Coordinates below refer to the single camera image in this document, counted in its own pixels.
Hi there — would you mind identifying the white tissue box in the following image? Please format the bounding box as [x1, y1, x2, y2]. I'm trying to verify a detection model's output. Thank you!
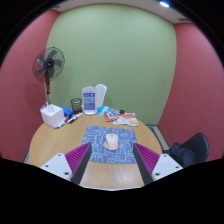
[39, 103, 66, 129]

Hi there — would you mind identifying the blue patterned mouse pad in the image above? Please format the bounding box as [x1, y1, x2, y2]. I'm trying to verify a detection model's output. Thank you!
[81, 124, 138, 165]

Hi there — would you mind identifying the white and orange snack packet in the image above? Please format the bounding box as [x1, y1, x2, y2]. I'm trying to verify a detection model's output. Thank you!
[113, 112, 140, 127]

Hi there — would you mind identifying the black and red standing fan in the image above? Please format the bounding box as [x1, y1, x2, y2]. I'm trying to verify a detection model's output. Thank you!
[31, 46, 66, 106]

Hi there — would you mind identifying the blue whiteboard eraser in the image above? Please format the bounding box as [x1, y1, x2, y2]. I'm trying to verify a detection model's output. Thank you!
[60, 106, 75, 118]

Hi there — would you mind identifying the pale pink computer mouse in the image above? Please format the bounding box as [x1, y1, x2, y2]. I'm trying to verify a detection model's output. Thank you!
[103, 133, 120, 151]

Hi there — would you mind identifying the light blue snack packet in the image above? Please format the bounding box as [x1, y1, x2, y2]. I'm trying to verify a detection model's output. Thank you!
[97, 105, 110, 116]

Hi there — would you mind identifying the black office chair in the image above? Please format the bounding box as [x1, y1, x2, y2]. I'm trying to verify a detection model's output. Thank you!
[163, 132, 210, 168]

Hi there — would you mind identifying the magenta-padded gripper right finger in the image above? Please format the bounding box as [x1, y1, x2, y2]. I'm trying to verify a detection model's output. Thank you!
[132, 143, 184, 186]

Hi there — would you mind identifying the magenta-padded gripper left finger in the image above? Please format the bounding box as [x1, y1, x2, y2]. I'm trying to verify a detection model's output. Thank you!
[39, 142, 93, 185]

